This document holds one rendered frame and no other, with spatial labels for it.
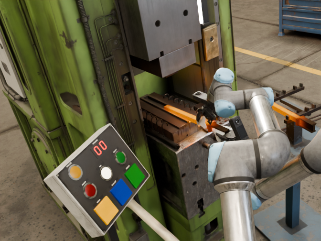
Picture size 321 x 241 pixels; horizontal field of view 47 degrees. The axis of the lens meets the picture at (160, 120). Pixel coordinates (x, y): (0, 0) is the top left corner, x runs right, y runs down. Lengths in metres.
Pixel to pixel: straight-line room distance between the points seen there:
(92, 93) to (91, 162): 0.35
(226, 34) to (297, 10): 3.51
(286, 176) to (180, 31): 0.75
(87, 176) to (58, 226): 1.61
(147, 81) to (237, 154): 1.22
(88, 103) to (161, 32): 0.43
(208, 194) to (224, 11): 0.97
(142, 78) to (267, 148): 1.22
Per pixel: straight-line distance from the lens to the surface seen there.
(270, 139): 1.10
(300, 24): 5.54
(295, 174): 1.28
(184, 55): 1.66
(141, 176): 1.50
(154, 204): 2.09
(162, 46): 1.57
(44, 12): 1.85
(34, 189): 3.41
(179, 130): 1.77
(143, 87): 2.17
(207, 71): 1.98
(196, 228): 2.10
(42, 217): 3.08
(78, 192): 1.33
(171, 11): 1.58
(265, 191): 1.39
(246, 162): 1.05
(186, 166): 1.80
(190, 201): 1.95
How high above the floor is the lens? 1.92
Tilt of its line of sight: 30 degrees down
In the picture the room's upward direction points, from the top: 11 degrees counter-clockwise
